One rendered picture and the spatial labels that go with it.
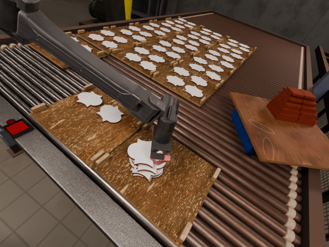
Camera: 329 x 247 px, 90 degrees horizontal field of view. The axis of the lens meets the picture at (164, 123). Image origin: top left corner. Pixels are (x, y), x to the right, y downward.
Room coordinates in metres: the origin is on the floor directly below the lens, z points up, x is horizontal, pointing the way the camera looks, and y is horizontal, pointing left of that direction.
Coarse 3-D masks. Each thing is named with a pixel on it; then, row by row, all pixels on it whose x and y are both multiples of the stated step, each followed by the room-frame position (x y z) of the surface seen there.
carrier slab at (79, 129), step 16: (32, 112) 0.45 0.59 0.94; (48, 112) 0.48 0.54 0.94; (64, 112) 0.50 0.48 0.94; (80, 112) 0.53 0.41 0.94; (96, 112) 0.56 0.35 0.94; (128, 112) 0.63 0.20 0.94; (48, 128) 0.39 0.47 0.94; (64, 128) 0.42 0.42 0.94; (80, 128) 0.44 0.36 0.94; (96, 128) 0.47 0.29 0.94; (112, 128) 0.49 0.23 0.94; (128, 128) 0.52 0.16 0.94; (64, 144) 0.34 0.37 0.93; (80, 144) 0.36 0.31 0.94; (96, 144) 0.39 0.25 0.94; (112, 144) 0.41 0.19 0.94
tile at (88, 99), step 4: (84, 92) 0.67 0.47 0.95; (92, 92) 0.69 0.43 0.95; (80, 96) 0.63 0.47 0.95; (84, 96) 0.64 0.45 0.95; (88, 96) 0.65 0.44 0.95; (92, 96) 0.66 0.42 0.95; (96, 96) 0.67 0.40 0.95; (100, 96) 0.68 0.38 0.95; (80, 100) 0.60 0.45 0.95; (84, 100) 0.61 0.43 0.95; (88, 100) 0.62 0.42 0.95; (92, 100) 0.62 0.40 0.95; (96, 100) 0.63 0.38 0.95; (100, 100) 0.64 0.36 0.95; (84, 104) 0.59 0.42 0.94; (88, 104) 0.59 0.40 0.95; (92, 104) 0.60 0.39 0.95; (96, 104) 0.61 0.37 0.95; (100, 104) 0.62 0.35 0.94
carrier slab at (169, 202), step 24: (96, 168) 0.28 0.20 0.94; (120, 168) 0.31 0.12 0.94; (168, 168) 0.37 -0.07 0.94; (192, 168) 0.41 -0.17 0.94; (120, 192) 0.22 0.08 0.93; (144, 192) 0.25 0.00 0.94; (168, 192) 0.27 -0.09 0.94; (192, 192) 0.30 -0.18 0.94; (168, 216) 0.19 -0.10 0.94; (192, 216) 0.21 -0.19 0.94
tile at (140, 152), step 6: (132, 144) 0.38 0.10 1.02; (138, 144) 0.39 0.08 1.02; (144, 144) 0.40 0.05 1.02; (150, 144) 0.41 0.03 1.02; (132, 150) 0.35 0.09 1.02; (138, 150) 0.36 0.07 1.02; (144, 150) 0.37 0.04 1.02; (150, 150) 0.38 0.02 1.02; (132, 156) 0.33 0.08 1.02; (138, 156) 0.33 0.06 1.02; (144, 156) 0.34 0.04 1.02; (138, 162) 0.31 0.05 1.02; (144, 162) 0.32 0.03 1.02; (150, 162) 0.33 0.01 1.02
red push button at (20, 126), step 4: (12, 124) 0.37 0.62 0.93; (16, 124) 0.37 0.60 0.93; (20, 124) 0.38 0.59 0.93; (24, 124) 0.38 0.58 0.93; (8, 128) 0.34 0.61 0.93; (12, 128) 0.35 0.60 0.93; (16, 128) 0.35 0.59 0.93; (20, 128) 0.36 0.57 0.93; (24, 128) 0.36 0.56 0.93; (12, 132) 0.33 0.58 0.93; (16, 132) 0.34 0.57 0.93
